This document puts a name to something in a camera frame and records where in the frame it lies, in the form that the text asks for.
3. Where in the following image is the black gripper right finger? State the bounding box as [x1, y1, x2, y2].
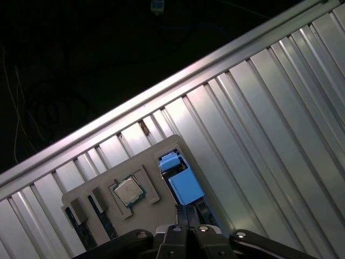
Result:
[188, 205, 323, 259]

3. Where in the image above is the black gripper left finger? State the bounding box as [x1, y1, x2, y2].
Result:
[78, 205, 190, 259]

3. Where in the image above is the hard disk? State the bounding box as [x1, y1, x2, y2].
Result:
[157, 152, 218, 233]

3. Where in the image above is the silver CPU chip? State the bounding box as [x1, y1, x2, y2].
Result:
[108, 175, 148, 210]

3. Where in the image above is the grey parts rack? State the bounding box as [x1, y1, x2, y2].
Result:
[61, 134, 219, 259]

